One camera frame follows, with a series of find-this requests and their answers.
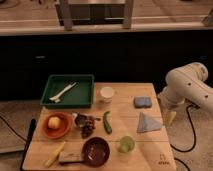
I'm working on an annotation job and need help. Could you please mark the blue towel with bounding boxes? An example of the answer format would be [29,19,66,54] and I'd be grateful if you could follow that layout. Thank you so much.
[137,112,162,133]

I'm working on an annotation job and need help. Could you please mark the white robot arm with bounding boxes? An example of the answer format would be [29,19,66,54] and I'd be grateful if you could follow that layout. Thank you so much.
[157,62,213,126]

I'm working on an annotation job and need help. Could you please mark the green plastic tray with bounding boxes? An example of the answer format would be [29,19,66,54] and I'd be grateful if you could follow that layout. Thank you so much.
[40,74,94,109]

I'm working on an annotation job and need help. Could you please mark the blue sponge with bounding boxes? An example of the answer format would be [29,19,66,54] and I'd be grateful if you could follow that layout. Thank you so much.
[134,97,152,108]

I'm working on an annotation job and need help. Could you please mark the green plastic cup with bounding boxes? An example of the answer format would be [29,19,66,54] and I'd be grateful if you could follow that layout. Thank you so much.
[118,136,135,153]

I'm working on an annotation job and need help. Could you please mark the green cucumber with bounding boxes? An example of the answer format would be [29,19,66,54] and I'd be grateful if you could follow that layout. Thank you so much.
[103,111,112,134]

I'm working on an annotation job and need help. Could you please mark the white paper cup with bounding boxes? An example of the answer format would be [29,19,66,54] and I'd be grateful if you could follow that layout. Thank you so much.
[100,87,115,103]

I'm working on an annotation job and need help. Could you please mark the dark purple bowl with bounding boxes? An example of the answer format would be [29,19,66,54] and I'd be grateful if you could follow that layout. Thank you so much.
[82,137,110,167]

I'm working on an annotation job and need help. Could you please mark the bunch of dark grapes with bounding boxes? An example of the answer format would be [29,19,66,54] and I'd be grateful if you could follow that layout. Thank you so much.
[81,117,95,138]

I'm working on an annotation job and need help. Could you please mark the orange bowl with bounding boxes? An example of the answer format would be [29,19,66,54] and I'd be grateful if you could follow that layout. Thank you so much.
[42,112,72,139]

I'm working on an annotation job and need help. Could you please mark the white plastic utensil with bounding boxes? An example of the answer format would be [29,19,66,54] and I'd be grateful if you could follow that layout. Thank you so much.
[49,82,77,103]

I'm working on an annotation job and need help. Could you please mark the yellow lemon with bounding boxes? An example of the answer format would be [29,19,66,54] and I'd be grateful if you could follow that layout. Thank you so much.
[48,117,61,129]

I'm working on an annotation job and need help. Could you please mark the yellow banana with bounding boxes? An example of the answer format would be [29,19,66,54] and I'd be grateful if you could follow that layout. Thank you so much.
[44,142,66,168]

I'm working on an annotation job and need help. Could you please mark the white-legged table in background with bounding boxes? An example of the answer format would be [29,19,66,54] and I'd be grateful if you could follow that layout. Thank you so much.
[55,0,134,30]

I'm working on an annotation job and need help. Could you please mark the black cable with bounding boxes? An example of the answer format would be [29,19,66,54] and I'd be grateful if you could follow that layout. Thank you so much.
[170,104,201,154]

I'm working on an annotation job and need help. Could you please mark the grey block with handle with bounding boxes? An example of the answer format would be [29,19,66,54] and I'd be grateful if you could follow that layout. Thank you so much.
[59,152,83,164]

